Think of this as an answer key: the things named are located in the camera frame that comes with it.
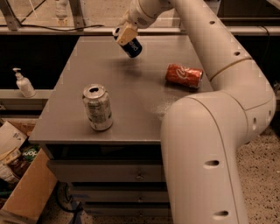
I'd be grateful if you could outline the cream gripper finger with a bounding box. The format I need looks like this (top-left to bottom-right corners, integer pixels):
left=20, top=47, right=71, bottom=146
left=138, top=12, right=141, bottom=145
left=116, top=23, right=138, bottom=46

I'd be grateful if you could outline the blue pepsi can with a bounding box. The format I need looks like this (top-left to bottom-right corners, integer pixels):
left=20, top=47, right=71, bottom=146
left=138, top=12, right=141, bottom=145
left=112, top=27, right=143, bottom=58

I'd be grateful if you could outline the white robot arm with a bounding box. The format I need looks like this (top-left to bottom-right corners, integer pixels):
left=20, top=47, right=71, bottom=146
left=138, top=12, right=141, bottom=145
left=117, top=0, right=277, bottom=224

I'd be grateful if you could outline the silver soda can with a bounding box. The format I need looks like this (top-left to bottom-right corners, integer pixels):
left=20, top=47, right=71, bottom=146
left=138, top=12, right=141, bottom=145
left=82, top=84, right=113, bottom=131

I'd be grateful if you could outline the orange soda can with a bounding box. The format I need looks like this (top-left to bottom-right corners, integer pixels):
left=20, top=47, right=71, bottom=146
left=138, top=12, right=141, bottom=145
left=165, top=64, right=203, bottom=88

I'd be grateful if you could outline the clear plastic bottle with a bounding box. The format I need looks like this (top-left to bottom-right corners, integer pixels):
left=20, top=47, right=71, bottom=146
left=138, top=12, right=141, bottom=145
left=55, top=0, right=68, bottom=19

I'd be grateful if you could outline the grey drawer cabinet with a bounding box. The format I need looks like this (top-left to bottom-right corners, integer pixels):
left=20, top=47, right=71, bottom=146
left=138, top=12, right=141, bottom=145
left=28, top=35, right=214, bottom=218

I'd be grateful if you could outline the white pump bottle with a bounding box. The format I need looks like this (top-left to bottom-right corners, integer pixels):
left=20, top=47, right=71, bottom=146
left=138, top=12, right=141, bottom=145
left=13, top=67, right=36, bottom=98

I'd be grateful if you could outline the green snack bag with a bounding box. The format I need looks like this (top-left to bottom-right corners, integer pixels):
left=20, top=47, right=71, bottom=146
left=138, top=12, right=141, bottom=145
left=22, top=146, right=39, bottom=163

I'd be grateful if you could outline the white paper package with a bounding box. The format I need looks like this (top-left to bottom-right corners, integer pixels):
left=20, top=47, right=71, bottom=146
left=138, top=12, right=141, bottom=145
left=0, top=122, right=27, bottom=155

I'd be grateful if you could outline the cardboard box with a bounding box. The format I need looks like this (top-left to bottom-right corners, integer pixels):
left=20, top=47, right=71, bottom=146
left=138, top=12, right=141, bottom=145
left=0, top=126, right=57, bottom=224

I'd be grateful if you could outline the black cable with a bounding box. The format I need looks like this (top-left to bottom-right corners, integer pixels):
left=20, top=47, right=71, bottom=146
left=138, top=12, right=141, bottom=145
left=0, top=24, right=105, bottom=32

